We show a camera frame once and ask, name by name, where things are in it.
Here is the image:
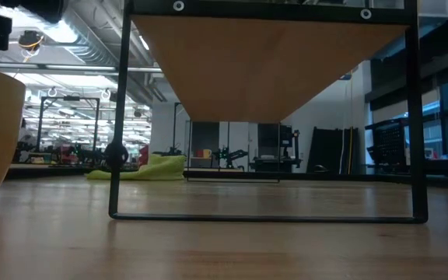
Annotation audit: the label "wooden shelf with black legs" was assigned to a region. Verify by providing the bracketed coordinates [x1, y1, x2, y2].
[108, 0, 429, 225]

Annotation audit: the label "grey ceiling pipe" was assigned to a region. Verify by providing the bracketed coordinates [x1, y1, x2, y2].
[0, 61, 163, 75]

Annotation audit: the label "black round knob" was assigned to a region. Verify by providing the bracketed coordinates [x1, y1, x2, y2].
[103, 142, 130, 170]

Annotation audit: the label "red bag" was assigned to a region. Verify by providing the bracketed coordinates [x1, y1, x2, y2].
[138, 144, 150, 167]

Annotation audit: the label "green cloth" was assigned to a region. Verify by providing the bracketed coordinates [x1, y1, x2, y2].
[86, 153, 187, 181]

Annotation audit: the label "black equipment rack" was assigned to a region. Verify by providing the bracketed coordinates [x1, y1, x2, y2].
[254, 123, 303, 173]

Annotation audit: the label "black leaning panels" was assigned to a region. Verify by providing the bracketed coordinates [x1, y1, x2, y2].
[306, 126, 359, 175]

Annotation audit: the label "black pegboard cart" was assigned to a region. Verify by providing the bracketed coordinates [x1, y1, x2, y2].
[365, 117, 411, 175]

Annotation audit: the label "ceiling device with yellow cable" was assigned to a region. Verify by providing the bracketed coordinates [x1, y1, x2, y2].
[17, 30, 46, 63]

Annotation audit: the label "black background rig frame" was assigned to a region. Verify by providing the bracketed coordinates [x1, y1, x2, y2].
[36, 95, 101, 155]

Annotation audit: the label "silver ventilation duct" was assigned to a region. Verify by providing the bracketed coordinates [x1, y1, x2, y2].
[65, 0, 163, 103]

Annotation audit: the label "black aluminium table frame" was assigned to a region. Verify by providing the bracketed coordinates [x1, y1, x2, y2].
[5, 163, 448, 191]

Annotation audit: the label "dark window frame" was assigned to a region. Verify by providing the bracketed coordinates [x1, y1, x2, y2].
[365, 15, 448, 161]

